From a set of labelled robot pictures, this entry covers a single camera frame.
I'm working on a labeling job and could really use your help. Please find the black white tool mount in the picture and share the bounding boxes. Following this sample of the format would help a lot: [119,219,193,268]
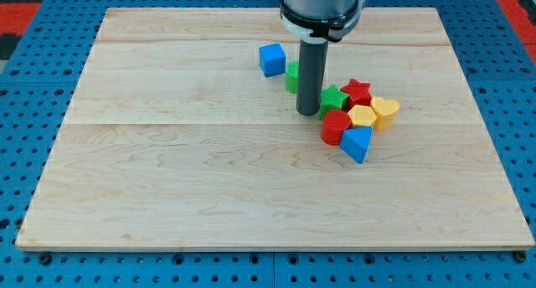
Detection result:
[280,0,369,44]

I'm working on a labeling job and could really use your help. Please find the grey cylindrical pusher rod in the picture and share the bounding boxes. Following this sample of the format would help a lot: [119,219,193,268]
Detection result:
[296,40,328,116]

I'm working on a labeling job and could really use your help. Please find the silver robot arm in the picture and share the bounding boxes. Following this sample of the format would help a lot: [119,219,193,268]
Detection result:
[280,0,369,116]

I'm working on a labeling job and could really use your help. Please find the blue cube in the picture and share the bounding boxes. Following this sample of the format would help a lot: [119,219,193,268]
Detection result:
[259,44,286,77]

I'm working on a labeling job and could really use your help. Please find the green star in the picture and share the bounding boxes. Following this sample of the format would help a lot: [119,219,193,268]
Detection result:
[317,85,348,121]

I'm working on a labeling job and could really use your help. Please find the red star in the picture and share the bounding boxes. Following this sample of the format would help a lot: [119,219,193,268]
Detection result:
[340,79,372,111]

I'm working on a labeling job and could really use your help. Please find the green cylinder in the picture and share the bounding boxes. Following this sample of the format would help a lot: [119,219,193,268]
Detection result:
[285,60,299,94]

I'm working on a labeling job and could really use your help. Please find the red cylinder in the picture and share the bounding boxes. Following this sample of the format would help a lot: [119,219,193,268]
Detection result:
[320,110,352,146]

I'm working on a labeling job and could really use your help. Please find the yellow hexagon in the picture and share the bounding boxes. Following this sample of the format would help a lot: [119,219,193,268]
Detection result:
[347,105,378,128]

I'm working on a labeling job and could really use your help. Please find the yellow heart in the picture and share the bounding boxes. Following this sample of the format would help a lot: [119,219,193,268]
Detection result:
[370,96,400,131]

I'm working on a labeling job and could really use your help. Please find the blue triangular prism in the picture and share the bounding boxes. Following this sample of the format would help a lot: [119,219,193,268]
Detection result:
[339,126,374,164]

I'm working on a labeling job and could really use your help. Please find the wooden board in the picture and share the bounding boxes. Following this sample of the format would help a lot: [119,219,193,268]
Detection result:
[16,8,534,252]

